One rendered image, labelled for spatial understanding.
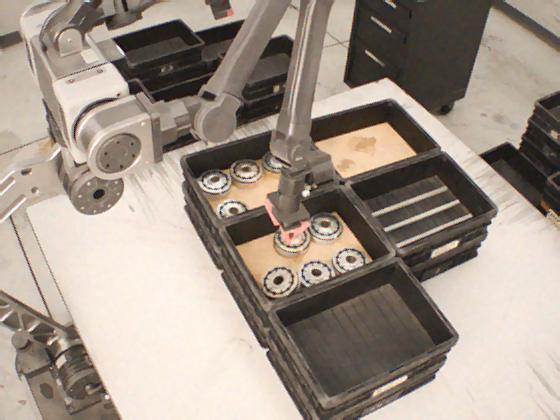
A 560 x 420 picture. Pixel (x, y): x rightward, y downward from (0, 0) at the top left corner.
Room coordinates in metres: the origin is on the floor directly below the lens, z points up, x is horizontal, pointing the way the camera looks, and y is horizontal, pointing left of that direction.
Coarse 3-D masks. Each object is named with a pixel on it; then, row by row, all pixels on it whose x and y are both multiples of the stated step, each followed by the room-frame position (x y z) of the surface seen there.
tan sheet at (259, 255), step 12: (348, 228) 1.23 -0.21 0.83; (264, 240) 1.15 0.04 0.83; (348, 240) 1.18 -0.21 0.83; (240, 252) 1.10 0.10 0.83; (252, 252) 1.11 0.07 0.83; (264, 252) 1.11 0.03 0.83; (276, 252) 1.11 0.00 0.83; (312, 252) 1.13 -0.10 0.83; (324, 252) 1.13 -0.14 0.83; (252, 264) 1.06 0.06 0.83; (264, 264) 1.07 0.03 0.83; (276, 264) 1.07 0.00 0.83; (288, 264) 1.07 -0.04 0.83; (300, 264) 1.08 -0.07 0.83
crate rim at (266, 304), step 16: (320, 192) 1.27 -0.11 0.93; (224, 224) 1.11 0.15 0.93; (368, 224) 1.17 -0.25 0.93; (224, 240) 1.07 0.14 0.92; (384, 240) 1.11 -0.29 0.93; (240, 256) 1.01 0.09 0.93; (384, 256) 1.05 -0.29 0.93; (352, 272) 0.99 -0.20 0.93; (256, 288) 0.91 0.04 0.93; (304, 288) 0.92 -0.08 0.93; (272, 304) 0.87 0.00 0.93
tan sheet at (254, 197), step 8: (264, 176) 1.42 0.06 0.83; (232, 184) 1.37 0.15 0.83; (264, 184) 1.38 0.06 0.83; (272, 184) 1.38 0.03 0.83; (232, 192) 1.33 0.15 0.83; (240, 192) 1.34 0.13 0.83; (248, 192) 1.34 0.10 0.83; (256, 192) 1.34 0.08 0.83; (264, 192) 1.35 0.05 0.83; (208, 200) 1.29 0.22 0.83; (216, 200) 1.29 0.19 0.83; (224, 200) 1.30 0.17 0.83; (248, 200) 1.31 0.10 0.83; (256, 200) 1.31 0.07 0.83; (264, 200) 1.31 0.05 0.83; (216, 208) 1.26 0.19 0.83
